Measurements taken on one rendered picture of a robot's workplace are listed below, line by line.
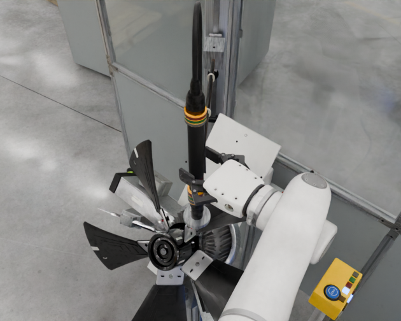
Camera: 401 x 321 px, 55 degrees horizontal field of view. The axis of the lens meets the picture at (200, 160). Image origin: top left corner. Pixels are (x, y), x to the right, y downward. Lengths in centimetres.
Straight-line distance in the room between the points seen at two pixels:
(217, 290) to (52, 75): 333
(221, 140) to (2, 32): 402
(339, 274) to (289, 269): 81
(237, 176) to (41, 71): 363
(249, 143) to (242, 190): 59
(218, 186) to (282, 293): 27
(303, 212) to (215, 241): 70
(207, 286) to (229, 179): 49
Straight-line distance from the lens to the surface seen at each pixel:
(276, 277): 61
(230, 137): 138
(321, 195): 68
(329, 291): 137
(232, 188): 77
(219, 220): 113
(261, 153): 133
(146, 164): 125
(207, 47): 136
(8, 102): 401
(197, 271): 123
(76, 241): 277
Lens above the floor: 229
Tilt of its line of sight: 48 degrees down
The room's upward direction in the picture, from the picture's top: straight up
